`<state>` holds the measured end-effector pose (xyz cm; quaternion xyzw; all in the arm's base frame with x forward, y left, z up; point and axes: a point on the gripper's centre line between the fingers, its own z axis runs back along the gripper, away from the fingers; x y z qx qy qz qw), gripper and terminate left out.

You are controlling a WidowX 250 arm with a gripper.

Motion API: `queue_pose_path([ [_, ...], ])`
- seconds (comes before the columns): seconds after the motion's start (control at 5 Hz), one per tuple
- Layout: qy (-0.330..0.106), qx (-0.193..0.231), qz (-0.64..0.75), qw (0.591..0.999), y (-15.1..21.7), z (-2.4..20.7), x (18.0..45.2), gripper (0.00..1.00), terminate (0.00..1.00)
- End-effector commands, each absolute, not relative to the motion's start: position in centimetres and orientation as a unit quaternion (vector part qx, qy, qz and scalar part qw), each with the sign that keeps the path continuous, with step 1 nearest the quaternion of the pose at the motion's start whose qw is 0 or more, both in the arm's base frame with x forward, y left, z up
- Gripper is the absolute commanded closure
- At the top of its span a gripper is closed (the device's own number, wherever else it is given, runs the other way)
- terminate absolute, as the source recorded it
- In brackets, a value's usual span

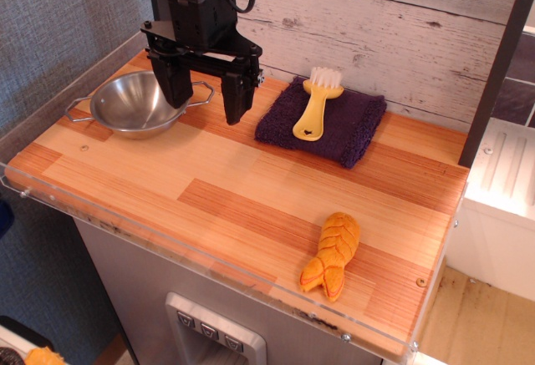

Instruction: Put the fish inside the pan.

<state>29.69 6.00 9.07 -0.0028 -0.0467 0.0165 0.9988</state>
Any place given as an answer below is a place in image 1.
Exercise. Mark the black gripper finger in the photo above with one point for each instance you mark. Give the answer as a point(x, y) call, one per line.
point(174, 81)
point(237, 92)

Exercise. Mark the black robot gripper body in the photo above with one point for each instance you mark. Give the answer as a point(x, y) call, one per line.
point(202, 36)

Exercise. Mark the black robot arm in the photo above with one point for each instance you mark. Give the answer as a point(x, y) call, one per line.
point(202, 36)

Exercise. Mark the yellow scrub brush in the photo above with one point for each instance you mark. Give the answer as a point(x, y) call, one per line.
point(323, 84)

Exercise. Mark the purple folded towel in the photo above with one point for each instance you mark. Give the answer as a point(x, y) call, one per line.
point(350, 123)

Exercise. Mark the clear acrylic edge guard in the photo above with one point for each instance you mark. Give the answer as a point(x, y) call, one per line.
point(256, 237)

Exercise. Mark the grey toy fridge cabinet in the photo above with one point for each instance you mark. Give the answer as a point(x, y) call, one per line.
point(138, 280)

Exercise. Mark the silver dispenser button panel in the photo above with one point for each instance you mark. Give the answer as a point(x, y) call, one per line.
point(203, 336)

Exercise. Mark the white toy sink unit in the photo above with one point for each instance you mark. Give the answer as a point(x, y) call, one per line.
point(492, 238)

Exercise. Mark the orange object bottom left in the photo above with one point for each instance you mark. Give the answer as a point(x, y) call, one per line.
point(43, 356)

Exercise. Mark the steel two-handled pan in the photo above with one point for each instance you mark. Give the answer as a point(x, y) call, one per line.
point(133, 106)

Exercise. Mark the dark right upright post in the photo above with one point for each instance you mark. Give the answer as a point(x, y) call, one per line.
point(508, 45)

